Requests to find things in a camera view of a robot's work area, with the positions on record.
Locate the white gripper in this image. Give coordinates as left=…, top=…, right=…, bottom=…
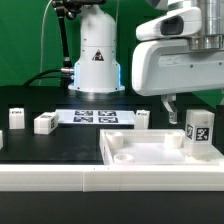
left=132, top=7, right=224, bottom=124

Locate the white square tabletop part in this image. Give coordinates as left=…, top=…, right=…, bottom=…
left=99, top=129, right=224, bottom=165

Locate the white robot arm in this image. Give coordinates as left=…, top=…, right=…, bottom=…
left=69, top=0, right=224, bottom=124

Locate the white sheet with tags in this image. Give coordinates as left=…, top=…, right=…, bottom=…
left=56, top=109, right=135, bottom=125

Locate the white obstacle fence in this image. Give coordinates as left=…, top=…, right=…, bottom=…
left=0, top=162, right=224, bottom=192

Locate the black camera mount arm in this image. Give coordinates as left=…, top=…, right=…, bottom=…
left=52, top=0, right=107, bottom=68

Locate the black cable bundle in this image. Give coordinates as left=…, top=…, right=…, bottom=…
left=22, top=67, right=75, bottom=88

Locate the white cable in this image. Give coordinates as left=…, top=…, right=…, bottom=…
left=38, top=0, right=54, bottom=87

